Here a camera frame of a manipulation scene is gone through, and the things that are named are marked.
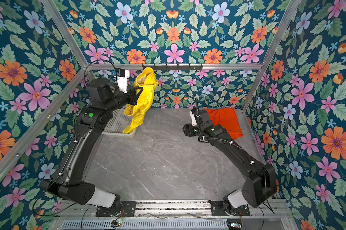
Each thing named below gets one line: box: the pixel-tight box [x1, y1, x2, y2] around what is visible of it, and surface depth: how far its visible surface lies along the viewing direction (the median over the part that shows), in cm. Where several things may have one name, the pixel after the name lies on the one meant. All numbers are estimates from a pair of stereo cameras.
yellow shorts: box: [122, 67, 159, 134], surface depth 69 cm
